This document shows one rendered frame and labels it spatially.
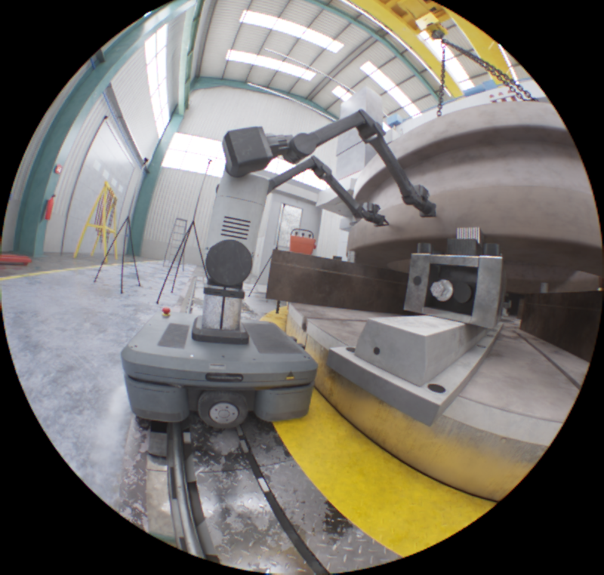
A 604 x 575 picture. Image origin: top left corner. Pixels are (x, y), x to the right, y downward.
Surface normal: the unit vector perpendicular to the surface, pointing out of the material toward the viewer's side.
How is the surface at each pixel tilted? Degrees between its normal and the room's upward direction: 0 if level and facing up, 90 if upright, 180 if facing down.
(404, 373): 90
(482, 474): 90
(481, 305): 90
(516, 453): 90
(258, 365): 45
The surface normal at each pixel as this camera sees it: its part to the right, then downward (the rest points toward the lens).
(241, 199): 0.42, 0.07
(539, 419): -0.78, -0.12
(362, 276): 0.14, 0.02
